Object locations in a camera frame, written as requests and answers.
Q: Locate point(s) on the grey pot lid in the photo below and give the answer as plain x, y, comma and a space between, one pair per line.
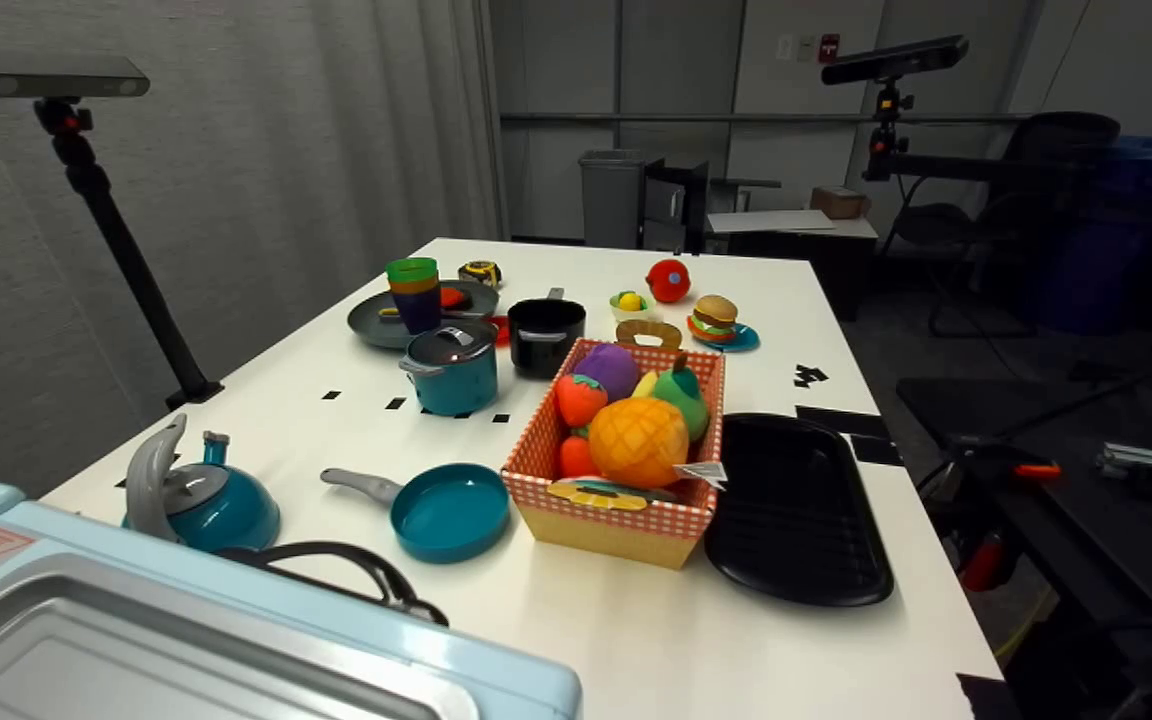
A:
447, 347

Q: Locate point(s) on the black toy pot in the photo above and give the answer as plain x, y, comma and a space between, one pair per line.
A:
542, 333

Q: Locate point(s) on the blue toy pot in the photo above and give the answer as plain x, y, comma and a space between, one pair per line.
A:
459, 390

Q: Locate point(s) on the purple plush fruit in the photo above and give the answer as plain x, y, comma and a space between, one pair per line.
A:
613, 368

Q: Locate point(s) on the red orange plush fruit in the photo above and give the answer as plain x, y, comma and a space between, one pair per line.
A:
577, 399

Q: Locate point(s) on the yellow toy lemon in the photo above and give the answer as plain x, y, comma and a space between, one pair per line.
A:
629, 303

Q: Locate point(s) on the red plush tomato in basket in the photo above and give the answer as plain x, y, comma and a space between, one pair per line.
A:
577, 459

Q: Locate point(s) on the orange plush pineapple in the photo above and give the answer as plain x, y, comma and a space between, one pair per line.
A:
638, 441

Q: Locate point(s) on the green plush vegetable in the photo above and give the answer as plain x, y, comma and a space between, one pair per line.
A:
682, 390

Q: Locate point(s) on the red toy tomato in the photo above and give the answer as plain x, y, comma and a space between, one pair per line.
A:
669, 282

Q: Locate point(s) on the yellow black toy item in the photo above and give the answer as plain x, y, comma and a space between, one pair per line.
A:
483, 274

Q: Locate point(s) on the toy hamburger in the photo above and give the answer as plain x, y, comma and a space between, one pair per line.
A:
712, 321

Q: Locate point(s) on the small blue plate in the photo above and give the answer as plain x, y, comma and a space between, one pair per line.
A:
743, 336

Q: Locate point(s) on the stacked colourful toy cups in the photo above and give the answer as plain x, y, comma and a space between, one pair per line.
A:
415, 287

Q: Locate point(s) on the blue toy frying pan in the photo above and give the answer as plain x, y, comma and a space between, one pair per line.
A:
447, 514

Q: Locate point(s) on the grey round plate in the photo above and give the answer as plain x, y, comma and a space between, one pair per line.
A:
380, 326

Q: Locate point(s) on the small black clips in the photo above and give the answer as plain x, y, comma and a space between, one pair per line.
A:
811, 372

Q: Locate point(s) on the black rectangular tray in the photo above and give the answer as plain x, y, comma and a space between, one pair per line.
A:
793, 518

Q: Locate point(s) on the small cardboard box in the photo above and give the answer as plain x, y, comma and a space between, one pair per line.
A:
840, 200

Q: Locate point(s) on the blue toy kettle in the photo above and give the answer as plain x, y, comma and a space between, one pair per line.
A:
205, 506

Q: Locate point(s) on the black office chair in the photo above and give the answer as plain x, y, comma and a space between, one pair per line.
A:
1028, 188

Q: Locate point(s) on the right camera on stand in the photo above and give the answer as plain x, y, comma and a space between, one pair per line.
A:
886, 69

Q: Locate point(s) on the left camera on tripod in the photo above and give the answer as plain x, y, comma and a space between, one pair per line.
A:
58, 92

